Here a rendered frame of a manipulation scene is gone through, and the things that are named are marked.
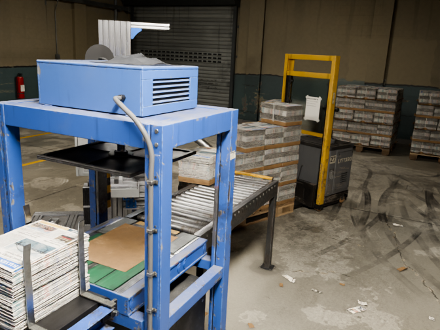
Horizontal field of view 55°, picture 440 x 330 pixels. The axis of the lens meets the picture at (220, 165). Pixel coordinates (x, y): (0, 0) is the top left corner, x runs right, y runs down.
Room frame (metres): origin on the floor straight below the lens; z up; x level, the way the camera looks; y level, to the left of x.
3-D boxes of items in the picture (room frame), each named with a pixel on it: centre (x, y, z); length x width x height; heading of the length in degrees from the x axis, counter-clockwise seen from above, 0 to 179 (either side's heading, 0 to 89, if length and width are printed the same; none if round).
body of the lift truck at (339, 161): (5.43, -1.29, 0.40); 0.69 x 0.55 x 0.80; 41
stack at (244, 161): (4.42, -0.14, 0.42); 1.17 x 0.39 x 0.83; 131
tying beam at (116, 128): (2.06, 0.49, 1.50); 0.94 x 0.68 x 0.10; 64
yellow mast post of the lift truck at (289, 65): (5.43, -0.80, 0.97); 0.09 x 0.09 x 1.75; 41
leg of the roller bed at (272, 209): (3.43, -0.47, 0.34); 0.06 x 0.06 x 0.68; 64
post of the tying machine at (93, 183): (2.52, 0.75, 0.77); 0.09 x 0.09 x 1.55; 64
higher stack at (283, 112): (4.90, -0.69, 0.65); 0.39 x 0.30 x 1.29; 41
